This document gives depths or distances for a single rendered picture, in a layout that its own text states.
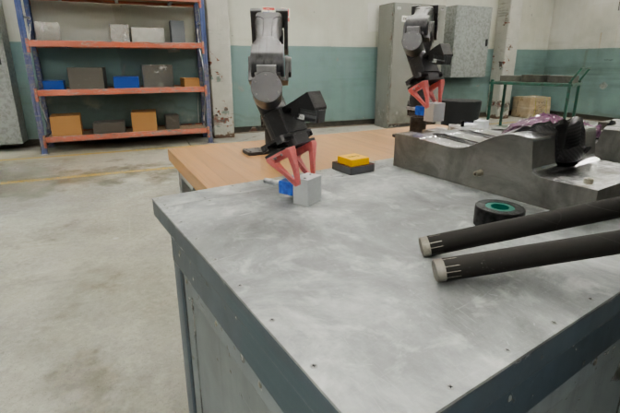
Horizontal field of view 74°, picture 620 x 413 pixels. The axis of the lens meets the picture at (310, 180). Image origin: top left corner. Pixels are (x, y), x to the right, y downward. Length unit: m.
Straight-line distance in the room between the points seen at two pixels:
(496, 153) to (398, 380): 0.64
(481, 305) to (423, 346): 0.11
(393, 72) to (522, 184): 6.11
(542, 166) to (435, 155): 0.24
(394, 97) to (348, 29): 1.32
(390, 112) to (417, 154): 5.93
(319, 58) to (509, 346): 6.55
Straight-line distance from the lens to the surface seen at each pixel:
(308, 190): 0.81
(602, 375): 0.85
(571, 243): 0.62
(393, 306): 0.51
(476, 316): 0.52
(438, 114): 1.30
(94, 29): 6.32
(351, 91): 7.18
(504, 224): 0.65
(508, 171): 0.95
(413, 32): 1.28
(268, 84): 0.77
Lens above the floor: 1.08
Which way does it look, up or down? 16 degrees down
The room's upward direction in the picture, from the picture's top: straight up
